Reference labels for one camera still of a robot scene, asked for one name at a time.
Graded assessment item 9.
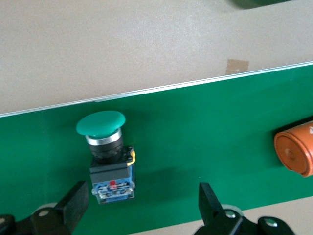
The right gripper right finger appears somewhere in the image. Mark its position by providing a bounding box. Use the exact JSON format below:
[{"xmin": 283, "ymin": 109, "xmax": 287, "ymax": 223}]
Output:
[{"xmin": 194, "ymin": 182, "xmax": 245, "ymax": 235}]

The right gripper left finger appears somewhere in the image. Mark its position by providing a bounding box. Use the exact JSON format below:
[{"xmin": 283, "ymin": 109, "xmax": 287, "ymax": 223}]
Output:
[{"xmin": 29, "ymin": 181, "xmax": 89, "ymax": 235}]

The green push button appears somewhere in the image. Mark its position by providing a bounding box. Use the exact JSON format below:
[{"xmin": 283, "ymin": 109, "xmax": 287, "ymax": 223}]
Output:
[{"xmin": 75, "ymin": 110, "xmax": 137, "ymax": 205}]

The brown tape piece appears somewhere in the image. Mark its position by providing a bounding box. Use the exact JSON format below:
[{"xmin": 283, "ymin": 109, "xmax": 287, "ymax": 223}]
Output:
[{"xmin": 225, "ymin": 58, "xmax": 250, "ymax": 76}]

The green plastic tray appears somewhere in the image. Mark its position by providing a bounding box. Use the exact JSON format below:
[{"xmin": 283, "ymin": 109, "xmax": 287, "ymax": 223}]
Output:
[{"xmin": 229, "ymin": 0, "xmax": 294, "ymax": 10}]

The green conveyor belt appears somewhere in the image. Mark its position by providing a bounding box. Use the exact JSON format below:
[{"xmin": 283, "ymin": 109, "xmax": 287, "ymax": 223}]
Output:
[{"xmin": 0, "ymin": 61, "xmax": 313, "ymax": 235}]

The orange printed cylinder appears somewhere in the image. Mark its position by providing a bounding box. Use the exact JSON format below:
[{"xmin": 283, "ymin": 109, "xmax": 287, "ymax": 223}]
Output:
[{"xmin": 273, "ymin": 122, "xmax": 313, "ymax": 178}]

